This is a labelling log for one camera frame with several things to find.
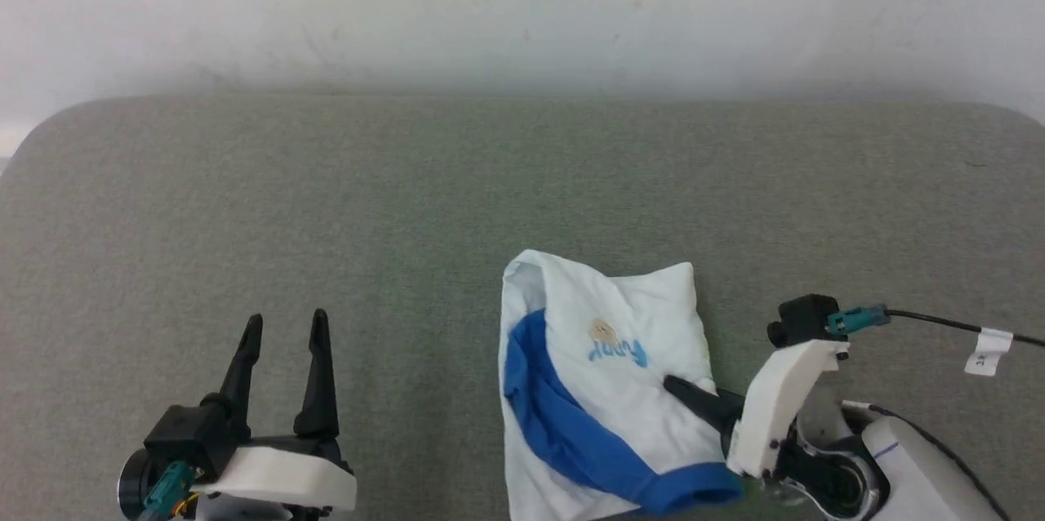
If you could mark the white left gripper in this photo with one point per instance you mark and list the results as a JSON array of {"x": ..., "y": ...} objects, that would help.
[{"x": 286, "y": 476}]

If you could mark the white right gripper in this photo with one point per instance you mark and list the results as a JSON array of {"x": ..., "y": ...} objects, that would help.
[{"x": 775, "y": 398}]

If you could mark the white and blue t-shirt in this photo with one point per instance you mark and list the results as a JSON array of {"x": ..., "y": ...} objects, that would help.
[{"x": 620, "y": 398}]

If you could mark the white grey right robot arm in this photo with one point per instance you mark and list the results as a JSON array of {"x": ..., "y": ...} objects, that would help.
[{"x": 922, "y": 480}]

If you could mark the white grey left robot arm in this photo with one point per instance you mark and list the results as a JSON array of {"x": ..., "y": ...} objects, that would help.
[{"x": 131, "y": 488}]

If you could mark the grey fabric sofa seat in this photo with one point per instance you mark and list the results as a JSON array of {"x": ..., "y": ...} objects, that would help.
[{"x": 408, "y": 219}]

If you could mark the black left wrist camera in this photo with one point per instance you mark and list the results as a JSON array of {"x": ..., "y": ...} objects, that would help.
[{"x": 188, "y": 439}]

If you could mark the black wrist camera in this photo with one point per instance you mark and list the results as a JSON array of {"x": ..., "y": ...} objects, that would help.
[
  {"x": 800, "y": 318},
  {"x": 188, "y": 439}
]

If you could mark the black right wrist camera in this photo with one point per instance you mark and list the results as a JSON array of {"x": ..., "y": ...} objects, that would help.
[{"x": 800, "y": 318}]

